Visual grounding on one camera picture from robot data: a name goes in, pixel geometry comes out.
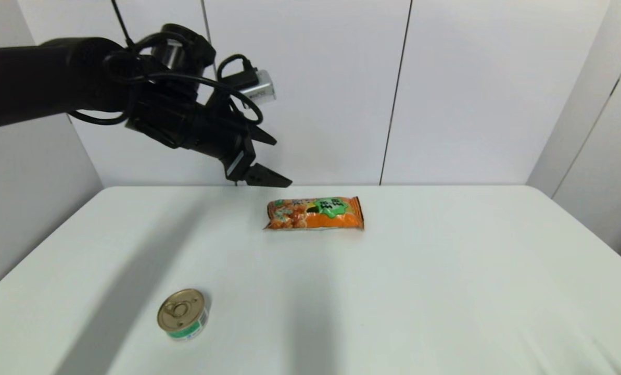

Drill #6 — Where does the orange green cookie snack bag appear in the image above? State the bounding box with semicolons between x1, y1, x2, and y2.
263;196;365;231

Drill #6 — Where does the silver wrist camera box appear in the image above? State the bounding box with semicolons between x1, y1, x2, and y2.
236;69;277;105

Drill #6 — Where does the gold lid tin can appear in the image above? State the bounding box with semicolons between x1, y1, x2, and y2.
157;289;210;342

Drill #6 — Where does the black looping arm cable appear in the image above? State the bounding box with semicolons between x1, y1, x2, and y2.
68;0;264;127

